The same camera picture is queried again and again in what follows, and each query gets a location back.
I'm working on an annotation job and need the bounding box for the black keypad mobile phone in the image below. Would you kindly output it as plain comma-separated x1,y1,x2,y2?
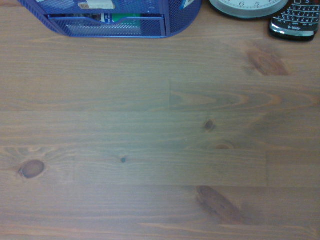
268,0,320,43

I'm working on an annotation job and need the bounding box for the blue mesh desk organizer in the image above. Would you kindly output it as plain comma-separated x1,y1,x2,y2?
16,0,203,39

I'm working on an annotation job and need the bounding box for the green and white card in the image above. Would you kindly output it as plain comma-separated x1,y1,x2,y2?
100,13,143,24

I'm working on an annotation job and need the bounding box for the round white wall clock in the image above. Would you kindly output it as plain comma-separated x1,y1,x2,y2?
208,0,290,20

